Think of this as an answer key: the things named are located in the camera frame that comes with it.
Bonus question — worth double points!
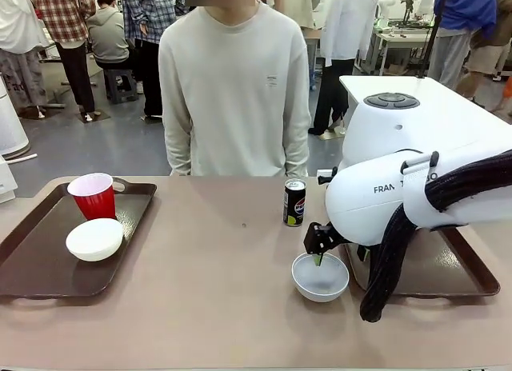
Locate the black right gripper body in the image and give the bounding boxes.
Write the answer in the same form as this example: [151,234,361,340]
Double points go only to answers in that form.
[302,221,336,255]

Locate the white bowl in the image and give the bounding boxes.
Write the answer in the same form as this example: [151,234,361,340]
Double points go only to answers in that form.
[290,253,350,303]
[65,217,125,262]

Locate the red plastic cup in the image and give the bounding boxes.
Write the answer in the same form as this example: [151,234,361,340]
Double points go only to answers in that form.
[66,172,118,221]

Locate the person's left forearm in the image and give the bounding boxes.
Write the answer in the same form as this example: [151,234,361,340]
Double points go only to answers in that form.
[282,118,312,177]

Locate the person's right forearm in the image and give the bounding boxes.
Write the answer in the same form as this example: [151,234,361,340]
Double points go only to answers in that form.
[163,118,194,177]

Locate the black Pepsi can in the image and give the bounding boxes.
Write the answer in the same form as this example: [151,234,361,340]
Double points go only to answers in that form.
[283,178,307,228]

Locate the brown plastic tray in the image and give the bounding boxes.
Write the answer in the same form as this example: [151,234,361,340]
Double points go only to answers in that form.
[343,226,502,304]
[0,177,158,305]

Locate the person in beige sweatshirt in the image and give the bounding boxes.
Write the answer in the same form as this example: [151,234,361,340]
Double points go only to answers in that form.
[158,0,313,178]

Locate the white workbench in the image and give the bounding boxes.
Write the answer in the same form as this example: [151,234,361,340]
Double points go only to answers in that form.
[354,18,441,77]

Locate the person in white coat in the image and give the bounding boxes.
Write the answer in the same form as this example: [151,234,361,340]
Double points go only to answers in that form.
[308,0,380,137]

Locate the black pole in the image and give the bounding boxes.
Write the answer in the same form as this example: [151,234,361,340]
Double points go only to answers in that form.
[417,0,446,79]

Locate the person in brown jacket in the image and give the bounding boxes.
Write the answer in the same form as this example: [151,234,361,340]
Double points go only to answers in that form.
[455,0,512,113]

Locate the grey plastic stool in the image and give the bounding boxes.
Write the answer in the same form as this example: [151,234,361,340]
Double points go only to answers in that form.
[103,68,139,105]

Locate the person in blue hoodie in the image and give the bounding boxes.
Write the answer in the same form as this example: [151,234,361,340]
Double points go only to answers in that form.
[434,0,499,93]

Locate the person in blue plaid shirt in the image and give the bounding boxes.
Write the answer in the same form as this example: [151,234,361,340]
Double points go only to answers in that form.
[122,0,190,120]

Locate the seated person in grey hoodie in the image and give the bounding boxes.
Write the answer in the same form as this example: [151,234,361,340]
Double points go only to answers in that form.
[86,0,132,71]

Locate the white box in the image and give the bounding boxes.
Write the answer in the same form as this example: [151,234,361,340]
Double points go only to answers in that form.
[0,154,19,205]

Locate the white air purifier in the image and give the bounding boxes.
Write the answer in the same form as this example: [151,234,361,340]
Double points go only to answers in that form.
[0,73,32,161]

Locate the person in red plaid shirt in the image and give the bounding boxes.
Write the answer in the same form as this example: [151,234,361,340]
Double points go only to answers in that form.
[30,0,99,122]

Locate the person in white top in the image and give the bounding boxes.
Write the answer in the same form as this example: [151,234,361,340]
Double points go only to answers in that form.
[0,0,50,120]

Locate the black braided cable bundle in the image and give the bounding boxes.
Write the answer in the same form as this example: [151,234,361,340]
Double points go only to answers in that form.
[358,149,512,323]

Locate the white cable strap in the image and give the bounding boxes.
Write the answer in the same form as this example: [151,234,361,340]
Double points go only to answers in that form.
[401,150,446,229]

